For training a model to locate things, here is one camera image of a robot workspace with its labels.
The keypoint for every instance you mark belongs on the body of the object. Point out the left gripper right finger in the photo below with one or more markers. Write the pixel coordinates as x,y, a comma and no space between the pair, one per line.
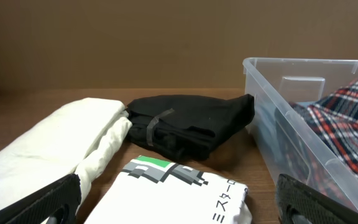
300,204

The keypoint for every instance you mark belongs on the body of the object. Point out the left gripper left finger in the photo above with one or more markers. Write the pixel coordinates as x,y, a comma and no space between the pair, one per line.
55,203

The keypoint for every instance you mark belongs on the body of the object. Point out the blue denim jeans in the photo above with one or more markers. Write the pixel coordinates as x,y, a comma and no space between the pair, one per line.
279,133

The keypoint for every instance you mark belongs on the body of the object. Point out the red navy plaid shirt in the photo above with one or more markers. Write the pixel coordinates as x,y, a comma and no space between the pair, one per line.
334,119

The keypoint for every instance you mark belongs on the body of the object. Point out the black garment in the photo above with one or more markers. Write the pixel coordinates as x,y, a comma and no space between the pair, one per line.
182,126

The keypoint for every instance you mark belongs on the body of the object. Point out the clear plastic storage container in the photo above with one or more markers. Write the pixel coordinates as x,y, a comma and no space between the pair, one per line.
303,81

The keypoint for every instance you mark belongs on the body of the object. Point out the folded cream white cloth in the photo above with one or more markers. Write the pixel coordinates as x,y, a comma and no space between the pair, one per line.
79,138

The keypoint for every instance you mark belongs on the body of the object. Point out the white printed t-shirt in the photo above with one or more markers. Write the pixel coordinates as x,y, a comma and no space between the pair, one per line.
152,191

